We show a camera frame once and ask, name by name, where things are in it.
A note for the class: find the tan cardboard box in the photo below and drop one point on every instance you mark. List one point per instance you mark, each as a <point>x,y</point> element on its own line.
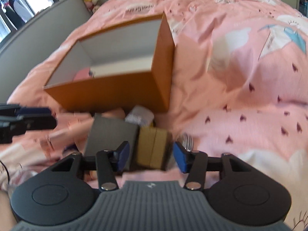
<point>149,146</point>

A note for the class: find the pink printed blanket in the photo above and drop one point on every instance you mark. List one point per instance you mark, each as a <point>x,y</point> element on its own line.
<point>228,89</point>

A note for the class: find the pink soft item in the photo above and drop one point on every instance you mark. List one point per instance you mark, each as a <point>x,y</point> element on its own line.
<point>83,75</point>

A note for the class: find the orange cardboard box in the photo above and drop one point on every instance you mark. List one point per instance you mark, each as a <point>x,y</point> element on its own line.
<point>108,91</point>

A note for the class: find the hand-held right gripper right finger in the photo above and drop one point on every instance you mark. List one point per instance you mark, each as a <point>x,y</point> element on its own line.
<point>181,157</point>

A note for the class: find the grey box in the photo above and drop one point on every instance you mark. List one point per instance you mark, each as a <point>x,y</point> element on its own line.
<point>108,134</point>

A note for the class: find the window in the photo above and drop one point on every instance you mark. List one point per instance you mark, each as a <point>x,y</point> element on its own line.
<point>21,2</point>

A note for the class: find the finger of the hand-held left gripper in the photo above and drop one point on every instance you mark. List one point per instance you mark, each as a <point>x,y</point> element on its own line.
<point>36,124</point>
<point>33,110</point>

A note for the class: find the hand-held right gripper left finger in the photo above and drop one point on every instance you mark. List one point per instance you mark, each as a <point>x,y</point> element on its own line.
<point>123,156</point>

